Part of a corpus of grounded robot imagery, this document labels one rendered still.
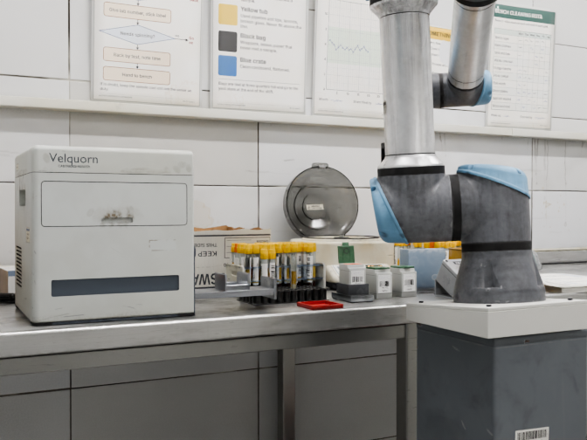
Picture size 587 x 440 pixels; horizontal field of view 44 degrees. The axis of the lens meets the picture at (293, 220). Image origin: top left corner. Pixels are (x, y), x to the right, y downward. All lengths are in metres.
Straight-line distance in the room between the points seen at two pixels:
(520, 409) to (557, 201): 1.62
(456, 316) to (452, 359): 0.09
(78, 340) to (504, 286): 0.70
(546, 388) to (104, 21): 1.37
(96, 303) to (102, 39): 0.87
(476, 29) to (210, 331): 0.74
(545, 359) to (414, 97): 0.47
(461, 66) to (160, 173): 0.63
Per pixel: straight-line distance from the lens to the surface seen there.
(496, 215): 1.24
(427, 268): 1.74
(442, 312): 1.22
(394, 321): 1.50
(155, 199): 1.31
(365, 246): 1.82
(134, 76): 1.99
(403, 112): 1.25
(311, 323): 1.40
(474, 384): 1.21
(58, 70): 1.96
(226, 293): 1.38
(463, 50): 1.48
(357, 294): 1.55
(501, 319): 1.16
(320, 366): 2.22
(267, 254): 1.49
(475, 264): 1.25
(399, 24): 1.27
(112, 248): 1.30
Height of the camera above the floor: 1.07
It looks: 1 degrees down
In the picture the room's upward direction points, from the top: straight up
